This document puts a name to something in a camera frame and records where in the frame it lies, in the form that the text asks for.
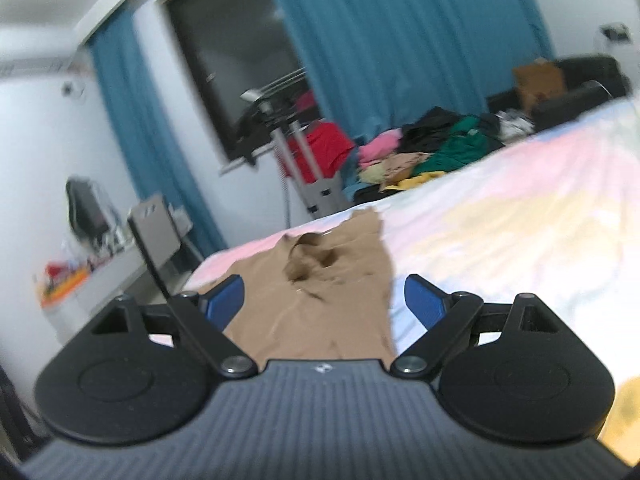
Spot brown paper bag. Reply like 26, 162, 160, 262
512, 59, 566, 116

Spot narrow blue curtain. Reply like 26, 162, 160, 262
87, 2, 228, 261

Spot beige cloth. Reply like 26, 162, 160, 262
380, 152, 431, 187

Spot white desk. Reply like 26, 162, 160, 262
35, 245, 193, 346

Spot green cloth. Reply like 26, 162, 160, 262
410, 116, 506, 176

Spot wall outlet with plug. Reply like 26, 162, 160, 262
600, 22, 632, 44

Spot pink cloth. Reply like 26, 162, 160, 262
357, 129, 403, 168

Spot yellow-green cloth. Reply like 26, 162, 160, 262
360, 165, 392, 186

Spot white patterned cloth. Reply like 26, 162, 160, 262
497, 110, 536, 141

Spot tan printed t-shirt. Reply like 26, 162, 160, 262
197, 207, 398, 367

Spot black sofa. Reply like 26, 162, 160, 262
487, 54, 632, 128

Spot dark framed window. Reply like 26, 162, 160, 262
160, 0, 323, 167

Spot red cloth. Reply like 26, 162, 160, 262
280, 121, 357, 181

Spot pastel bed sheet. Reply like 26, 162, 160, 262
150, 95, 640, 461

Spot wide blue curtain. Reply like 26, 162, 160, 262
255, 0, 556, 143

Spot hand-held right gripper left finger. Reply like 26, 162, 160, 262
90, 275, 260, 380

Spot garment steamer stand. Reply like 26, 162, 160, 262
235, 87, 353, 221

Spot wavy framed mirror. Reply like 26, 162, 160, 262
65, 176, 118, 246

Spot beige chair black frame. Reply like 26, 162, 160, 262
127, 192, 206, 306

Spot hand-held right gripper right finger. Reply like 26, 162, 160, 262
390, 274, 561, 380

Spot orange tray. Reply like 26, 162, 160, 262
40, 265, 92, 307

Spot white air conditioner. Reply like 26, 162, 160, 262
0, 27, 96, 78

